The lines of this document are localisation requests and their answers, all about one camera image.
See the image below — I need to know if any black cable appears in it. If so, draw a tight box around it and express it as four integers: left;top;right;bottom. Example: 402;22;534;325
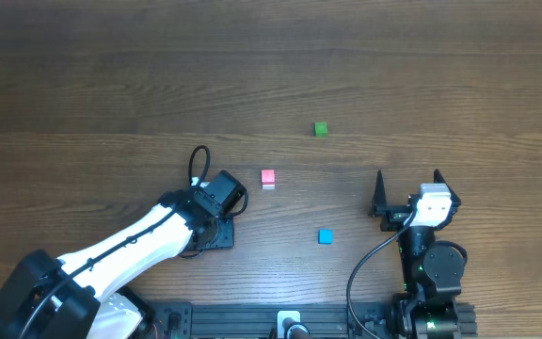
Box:
345;209;418;339
19;144;249;339

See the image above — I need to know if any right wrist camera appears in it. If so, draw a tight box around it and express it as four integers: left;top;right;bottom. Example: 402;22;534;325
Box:
409;183;454;230

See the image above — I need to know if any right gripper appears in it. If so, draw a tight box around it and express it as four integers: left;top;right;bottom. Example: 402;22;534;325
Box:
369;169;463;233

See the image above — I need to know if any mounting rail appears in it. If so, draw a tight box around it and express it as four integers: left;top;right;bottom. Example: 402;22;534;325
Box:
146;300;479;339

